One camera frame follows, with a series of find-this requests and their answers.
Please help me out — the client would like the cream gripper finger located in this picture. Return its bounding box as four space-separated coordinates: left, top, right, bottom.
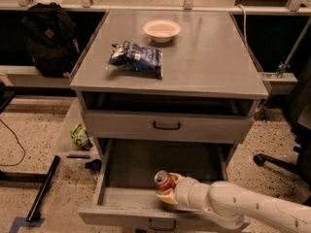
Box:
156 188 178 205
168 173 184 184

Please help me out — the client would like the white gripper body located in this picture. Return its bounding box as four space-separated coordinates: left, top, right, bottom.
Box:
174 177 212 212

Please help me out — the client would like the red coke can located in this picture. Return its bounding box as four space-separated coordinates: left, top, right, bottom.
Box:
154 170 176 192

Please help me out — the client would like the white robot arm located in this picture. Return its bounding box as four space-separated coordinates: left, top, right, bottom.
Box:
154 170 311 233

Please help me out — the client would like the open grey drawer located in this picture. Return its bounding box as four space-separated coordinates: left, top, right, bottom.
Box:
77 138 252 233

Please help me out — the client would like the closed grey upper drawer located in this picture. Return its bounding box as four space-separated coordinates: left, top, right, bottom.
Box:
85 110 254 144

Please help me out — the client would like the grey drawer cabinet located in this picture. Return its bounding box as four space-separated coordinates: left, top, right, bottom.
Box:
69 9 270 167

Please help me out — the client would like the green snack bag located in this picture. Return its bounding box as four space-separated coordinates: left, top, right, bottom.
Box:
70 124 92 150

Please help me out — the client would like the clear plastic bin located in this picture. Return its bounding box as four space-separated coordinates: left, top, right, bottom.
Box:
53 100 99 169

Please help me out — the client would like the blue chip bag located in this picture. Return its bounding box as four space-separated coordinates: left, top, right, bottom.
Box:
109 41 162 79

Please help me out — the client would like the black metal floor bar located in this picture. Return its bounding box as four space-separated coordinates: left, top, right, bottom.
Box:
26 155 60 222

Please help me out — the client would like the white bowl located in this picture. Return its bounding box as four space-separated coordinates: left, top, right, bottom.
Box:
143 19 181 43

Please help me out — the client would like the blue floor tape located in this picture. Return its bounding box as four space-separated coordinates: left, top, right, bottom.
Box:
9 216 45 233

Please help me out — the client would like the black backpack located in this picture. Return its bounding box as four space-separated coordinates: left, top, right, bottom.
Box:
21 3 81 78

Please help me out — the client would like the white cable behind cabinet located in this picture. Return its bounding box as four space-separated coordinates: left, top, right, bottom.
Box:
237 3 249 47

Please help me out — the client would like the black floor cable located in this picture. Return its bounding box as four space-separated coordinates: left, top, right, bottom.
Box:
0 117 27 168

